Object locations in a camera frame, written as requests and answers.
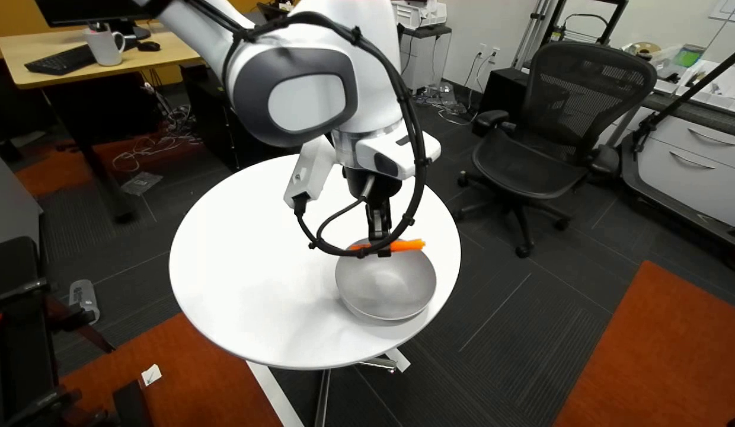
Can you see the black mesh office chair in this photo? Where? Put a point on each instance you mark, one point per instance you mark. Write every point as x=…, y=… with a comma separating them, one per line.
x=557, y=134

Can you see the light wooden desk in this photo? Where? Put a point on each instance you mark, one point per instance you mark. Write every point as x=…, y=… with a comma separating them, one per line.
x=37, y=47

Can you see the white drawer cabinet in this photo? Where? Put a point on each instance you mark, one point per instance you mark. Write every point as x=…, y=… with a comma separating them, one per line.
x=690, y=170

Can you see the white mug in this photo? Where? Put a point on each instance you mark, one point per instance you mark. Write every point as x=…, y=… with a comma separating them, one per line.
x=105, y=45

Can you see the clear plastic bottle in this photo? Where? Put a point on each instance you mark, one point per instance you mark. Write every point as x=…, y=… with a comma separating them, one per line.
x=84, y=300

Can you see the black floor box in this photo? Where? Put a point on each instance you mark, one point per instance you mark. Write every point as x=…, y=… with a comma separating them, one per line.
x=506, y=90

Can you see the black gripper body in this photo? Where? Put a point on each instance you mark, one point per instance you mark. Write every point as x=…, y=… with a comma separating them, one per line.
x=371, y=187

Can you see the black slanted tripod pole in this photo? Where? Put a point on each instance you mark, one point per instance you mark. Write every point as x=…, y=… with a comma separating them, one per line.
x=689, y=96

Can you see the orange carrot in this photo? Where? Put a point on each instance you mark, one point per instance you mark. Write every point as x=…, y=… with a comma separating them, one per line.
x=407, y=244

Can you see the black computer mouse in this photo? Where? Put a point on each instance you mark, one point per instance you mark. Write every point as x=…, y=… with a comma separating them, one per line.
x=147, y=45

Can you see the small white paper slip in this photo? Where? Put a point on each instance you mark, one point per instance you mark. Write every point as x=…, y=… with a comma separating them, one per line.
x=151, y=376

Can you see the black equipment stand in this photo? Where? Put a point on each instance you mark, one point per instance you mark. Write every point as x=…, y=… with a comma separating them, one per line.
x=25, y=340

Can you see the white table base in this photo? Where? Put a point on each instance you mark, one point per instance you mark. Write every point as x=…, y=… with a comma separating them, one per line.
x=275, y=394

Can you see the black monitor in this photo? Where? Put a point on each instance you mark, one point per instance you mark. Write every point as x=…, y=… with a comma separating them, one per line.
x=90, y=11

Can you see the black keyboard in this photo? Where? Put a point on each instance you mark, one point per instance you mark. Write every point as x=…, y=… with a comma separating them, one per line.
x=63, y=59

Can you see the grey round bowl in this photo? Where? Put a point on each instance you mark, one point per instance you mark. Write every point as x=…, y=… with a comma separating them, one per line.
x=388, y=286

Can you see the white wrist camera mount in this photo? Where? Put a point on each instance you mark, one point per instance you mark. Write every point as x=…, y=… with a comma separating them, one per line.
x=311, y=173

